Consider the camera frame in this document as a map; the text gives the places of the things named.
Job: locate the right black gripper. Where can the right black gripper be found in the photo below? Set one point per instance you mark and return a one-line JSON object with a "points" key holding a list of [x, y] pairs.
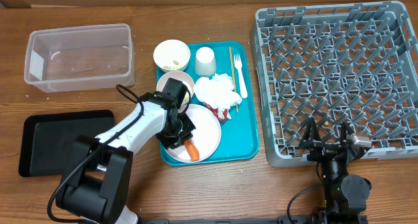
{"points": [[321, 149]]}

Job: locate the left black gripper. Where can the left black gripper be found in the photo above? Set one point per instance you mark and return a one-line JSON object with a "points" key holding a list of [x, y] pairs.
{"points": [[187, 132]]}

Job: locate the orange carrot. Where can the orange carrot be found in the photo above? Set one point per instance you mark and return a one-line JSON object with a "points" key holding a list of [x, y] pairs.
{"points": [[192, 150]]}

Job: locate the white bowl with peanuts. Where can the white bowl with peanuts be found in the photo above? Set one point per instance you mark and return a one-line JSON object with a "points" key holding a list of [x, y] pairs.
{"points": [[178, 75]]}

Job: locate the white tissue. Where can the white tissue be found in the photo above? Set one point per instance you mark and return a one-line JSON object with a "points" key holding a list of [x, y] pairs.
{"points": [[217, 91]]}

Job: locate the white bowl with rice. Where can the white bowl with rice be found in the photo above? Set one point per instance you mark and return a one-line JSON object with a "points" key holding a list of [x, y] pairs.
{"points": [[172, 55]]}

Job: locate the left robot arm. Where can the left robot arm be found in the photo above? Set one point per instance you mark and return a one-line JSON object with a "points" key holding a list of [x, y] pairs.
{"points": [[94, 185]]}

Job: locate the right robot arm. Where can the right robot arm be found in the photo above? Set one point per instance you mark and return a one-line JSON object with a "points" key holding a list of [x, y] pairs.
{"points": [[345, 194]]}

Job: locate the grey dishwasher rack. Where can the grey dishwasher rack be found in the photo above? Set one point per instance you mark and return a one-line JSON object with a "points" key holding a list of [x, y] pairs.
{"points": [[354, 63]]}

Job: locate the white round plate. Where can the white round plate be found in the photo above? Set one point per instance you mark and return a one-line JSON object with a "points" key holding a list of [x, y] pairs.
{"points": [[206, 137]]}

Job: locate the red snack wrapper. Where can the red snack wrapper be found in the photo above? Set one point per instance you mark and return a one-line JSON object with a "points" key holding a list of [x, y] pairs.
{"points": [[221, 115]]}

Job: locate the white paper cup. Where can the white paper cup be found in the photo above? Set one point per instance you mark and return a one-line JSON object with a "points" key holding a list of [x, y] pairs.
{"points": [[205, 62]]}

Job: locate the teal serving tray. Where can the teal serving tray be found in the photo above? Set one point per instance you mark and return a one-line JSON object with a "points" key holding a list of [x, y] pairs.
{"points": [[239, 136]]}

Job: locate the white plastic fork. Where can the white plastic fork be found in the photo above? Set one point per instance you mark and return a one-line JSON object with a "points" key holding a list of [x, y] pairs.
{"points": [[238, 66]]}

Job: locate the wooden chopstick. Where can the wooden chopstick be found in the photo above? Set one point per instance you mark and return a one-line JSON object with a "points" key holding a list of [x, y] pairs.
{"points": [[232, 73]]}

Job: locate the clear plastic storage bin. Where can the clear plastic storage bin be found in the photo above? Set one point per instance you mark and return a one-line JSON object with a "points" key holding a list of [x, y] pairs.
{"points": [[80, 58]]}

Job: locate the black plastic tray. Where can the black plastic tray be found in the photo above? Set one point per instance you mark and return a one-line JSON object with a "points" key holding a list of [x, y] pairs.
{"points": [[47, 139]]}

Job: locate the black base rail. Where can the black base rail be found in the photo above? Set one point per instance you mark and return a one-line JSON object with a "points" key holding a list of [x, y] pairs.
{"points": [[278, 220]]}

